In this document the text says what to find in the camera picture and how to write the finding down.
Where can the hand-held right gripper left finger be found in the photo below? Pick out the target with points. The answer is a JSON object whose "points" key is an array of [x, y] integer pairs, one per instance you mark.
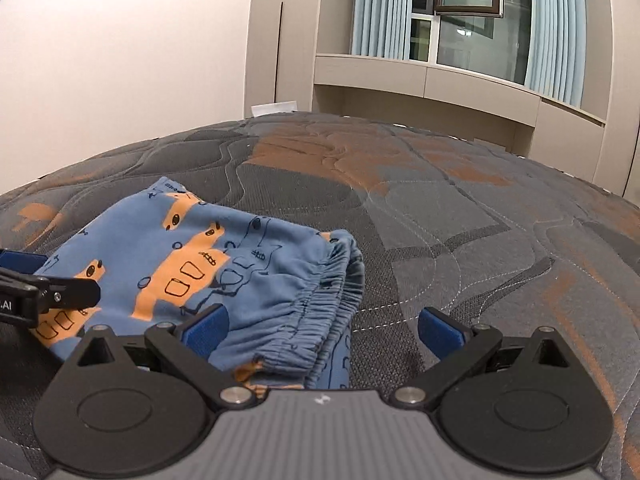
{"points": [[207, 329]]}

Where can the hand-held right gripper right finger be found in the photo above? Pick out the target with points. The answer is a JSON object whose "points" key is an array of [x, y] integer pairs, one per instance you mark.
{"points": [[441, 332]]}

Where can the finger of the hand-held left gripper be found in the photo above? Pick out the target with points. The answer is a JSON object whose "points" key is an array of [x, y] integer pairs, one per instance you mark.
{"points": [[22, 261], [70, 294]]}

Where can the blue orange printed pants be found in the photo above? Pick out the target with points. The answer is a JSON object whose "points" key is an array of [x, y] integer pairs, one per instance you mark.
{"points": [[240, 260]]}

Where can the grey orange quilted bedspread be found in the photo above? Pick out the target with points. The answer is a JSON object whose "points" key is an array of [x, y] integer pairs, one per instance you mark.
{"points": [[450, 210]]}

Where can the white flat box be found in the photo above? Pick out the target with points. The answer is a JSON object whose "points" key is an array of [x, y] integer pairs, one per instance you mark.
{"points": [[274, 109]]}

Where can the beige built-in cabinet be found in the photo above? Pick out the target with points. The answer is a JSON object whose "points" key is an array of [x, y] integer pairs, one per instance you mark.
{"points": [[380, 72]]}

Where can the window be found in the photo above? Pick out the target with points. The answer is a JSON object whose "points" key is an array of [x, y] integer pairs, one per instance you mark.
{"points": [[470, 40]]}

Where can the light blue curtain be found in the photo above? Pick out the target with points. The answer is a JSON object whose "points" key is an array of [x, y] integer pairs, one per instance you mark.
{"points": [[382, 7], [555, 30]]}

